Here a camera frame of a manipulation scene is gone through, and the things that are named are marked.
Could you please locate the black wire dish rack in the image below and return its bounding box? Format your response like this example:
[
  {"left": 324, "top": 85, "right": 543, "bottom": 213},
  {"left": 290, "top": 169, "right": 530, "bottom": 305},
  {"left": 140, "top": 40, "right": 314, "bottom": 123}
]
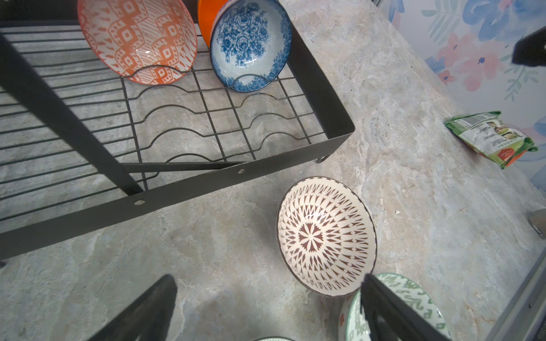
[{"left": 1, "top": 1, "right": 355, "bottom": 263}]

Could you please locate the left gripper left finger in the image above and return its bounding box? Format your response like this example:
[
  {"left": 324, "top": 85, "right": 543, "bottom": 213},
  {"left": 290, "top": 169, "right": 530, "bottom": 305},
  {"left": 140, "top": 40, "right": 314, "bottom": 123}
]
[{"left": 90, "top": 274, "right": 177, "bottom": 340}]

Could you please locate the green patterned bowl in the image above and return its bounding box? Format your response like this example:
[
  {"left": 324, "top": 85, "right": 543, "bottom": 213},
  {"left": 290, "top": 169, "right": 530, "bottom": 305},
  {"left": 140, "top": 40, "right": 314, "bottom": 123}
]
[{"left": 338, "top": 273, "right": 452, "bottom": 341}]

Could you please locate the pale green bowl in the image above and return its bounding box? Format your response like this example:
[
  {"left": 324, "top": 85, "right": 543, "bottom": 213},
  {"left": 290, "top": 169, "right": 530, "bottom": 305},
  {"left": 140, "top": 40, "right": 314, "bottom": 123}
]
[{"left": 253, "top": 337, "right": 293, "bottom": 341}]

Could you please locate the white patterned bowl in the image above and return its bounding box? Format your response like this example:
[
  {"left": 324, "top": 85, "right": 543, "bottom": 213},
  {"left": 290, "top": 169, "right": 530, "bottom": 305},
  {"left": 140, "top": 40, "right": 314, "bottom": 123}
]
[{"left": 277, "top": 176, "right": 378, "bottom": 298}]

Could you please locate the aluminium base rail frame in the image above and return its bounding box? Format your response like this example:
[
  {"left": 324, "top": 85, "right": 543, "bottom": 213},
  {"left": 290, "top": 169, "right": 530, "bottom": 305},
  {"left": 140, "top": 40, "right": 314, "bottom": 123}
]
[{"left": 486, "top": 250, "right": 545, "bottom": 340}]

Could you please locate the blue floral bowl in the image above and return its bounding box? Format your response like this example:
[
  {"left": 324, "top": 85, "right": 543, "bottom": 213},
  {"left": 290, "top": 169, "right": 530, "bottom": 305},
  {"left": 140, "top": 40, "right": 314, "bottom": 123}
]
[{"left": 209, "top": 0, "right": 292, "bottom": 93}]

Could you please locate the green snack packet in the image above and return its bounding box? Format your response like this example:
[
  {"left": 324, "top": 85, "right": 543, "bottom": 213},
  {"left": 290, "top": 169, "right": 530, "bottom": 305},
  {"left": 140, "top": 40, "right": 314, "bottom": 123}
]
[{"left": 444, "top": 111, "right": 538, "bottom": 169}]

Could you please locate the orange bowl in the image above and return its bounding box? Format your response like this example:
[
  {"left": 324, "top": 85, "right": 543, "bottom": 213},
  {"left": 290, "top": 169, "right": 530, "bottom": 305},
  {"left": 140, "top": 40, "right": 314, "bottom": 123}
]
[{"left": 197, "top": 0, "right": 227, "bottom": 48}]

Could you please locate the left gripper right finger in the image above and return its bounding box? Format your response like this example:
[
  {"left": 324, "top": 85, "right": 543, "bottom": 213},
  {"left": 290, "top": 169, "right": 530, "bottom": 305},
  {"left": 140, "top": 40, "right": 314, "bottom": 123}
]
[{"left": 360, "top": 274, "right": 448, "bottom": 340}]

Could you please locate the red patterned bowl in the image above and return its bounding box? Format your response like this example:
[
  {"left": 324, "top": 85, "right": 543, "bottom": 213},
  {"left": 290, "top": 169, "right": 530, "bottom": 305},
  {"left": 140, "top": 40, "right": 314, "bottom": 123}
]
[{"left": 77, "top": 0, "right": 198, "bottom": 85}]

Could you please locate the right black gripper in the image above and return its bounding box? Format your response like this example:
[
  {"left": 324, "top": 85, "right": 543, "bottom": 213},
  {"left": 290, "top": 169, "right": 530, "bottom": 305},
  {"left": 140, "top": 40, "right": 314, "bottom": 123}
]
[{"left": 512, "top": 26, "right": 546, "bottom": 67}]

